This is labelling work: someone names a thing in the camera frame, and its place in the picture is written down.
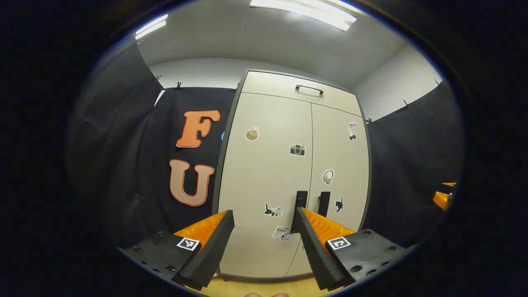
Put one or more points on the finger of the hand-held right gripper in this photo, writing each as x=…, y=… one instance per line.
x=441, y=199

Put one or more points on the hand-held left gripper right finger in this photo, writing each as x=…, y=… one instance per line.
x=315, y=255

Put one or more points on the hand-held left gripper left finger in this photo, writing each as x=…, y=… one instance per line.
x=212, y=251

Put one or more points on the white shoe cabinet door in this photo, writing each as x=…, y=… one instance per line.
x=264, y=177
x=342, y=156

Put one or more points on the grey double-door shoe cabinet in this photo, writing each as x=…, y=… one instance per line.
x=227, y=140

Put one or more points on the white cabinet drawer front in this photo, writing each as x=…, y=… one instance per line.
x=272, y=84

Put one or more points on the long ceiling light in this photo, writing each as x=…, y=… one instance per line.
x=313, y=12

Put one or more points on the small ceiling light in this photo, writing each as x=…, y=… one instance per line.
x=150, y=28

